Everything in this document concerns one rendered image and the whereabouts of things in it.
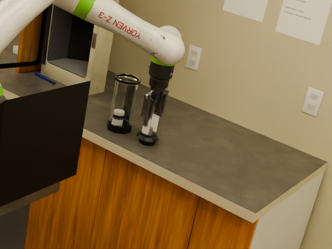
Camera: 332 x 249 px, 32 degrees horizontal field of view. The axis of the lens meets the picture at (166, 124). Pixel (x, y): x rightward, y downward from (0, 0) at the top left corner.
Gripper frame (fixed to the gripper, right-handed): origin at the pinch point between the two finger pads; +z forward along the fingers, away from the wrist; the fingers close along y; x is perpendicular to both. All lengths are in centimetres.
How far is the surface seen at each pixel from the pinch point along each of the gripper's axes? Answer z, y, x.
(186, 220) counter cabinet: 24.8, 9.6, 30.3
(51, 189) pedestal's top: 9, 56, 4
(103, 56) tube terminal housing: -11, -24, -48
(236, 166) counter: 7.6, -14.4, 33.8
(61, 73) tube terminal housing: 3, -17, -66
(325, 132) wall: -4, -60, 50
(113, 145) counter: 8.4, 12.8, -6.6
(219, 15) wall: -38, -60, -13
